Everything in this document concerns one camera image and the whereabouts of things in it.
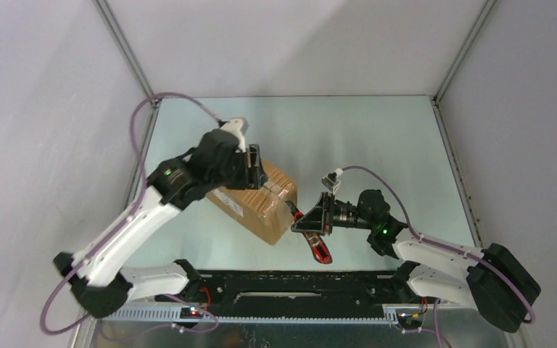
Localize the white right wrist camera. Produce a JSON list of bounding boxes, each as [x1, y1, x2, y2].
[[321, 168, 344, 194]]

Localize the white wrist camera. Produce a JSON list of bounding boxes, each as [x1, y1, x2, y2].
[[321, 168, 344, 194], [219, 117, 249, 149]]

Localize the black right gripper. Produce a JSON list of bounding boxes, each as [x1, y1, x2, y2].
[[292, 192, 376, 236]]

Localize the aluminium corner post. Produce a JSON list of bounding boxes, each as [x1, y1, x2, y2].
[[432, 0, 499, 103], [93, 0, 154, 97]]

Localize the red black utility knife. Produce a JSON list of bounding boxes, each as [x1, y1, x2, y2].
[[285, 200, 334, 265]]

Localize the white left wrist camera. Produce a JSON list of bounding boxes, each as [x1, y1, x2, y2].
[[219, 117, 249, 149]]

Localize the aluminium left corner post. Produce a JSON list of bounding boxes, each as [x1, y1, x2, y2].
[[93, 0, 154, 97]]

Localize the brown cardboard express box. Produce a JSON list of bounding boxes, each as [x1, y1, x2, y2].
[[206, 159, 298, 245]]

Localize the aluminium right corner post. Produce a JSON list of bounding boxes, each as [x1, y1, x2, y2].
[[432, 0, 499, 103]]

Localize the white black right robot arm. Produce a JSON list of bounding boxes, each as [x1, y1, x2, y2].
[[286, 189, 541, 333]]

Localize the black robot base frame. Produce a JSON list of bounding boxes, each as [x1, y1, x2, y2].
[[109, 270, 435, 326]]

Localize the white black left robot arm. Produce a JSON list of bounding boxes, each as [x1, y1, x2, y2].
[[53, 129, 268, 319]]

